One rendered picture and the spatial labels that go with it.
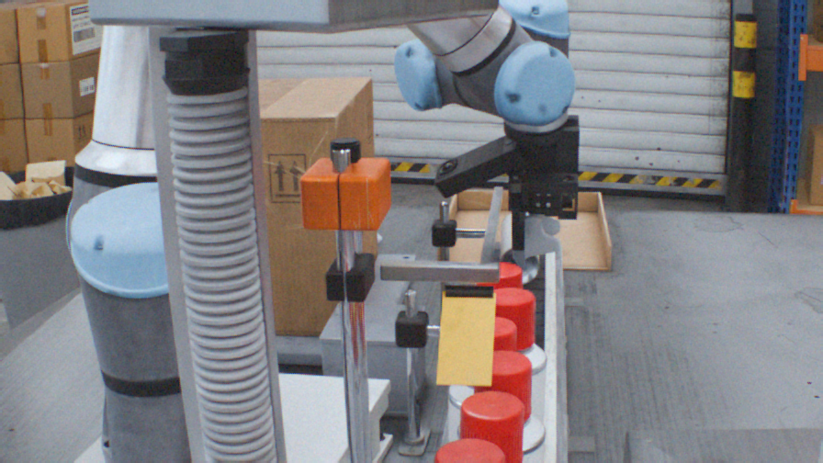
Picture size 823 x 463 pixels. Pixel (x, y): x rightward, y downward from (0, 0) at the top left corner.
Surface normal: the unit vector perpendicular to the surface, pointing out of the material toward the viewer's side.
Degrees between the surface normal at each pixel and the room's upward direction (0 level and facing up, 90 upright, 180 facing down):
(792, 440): 0
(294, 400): 4
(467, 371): 46
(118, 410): 76
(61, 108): 90
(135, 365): 92
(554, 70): 90
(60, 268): 97
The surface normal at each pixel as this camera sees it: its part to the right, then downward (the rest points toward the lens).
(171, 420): 0.17, 0.00
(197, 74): -0.36, 0.29
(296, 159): -0.10, 0.30
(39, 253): 0.29, 0.38
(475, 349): -0.11, -0.44
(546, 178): -0.07, -0.79
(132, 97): 0.11, 0.23
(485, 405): 0.03, -0.96
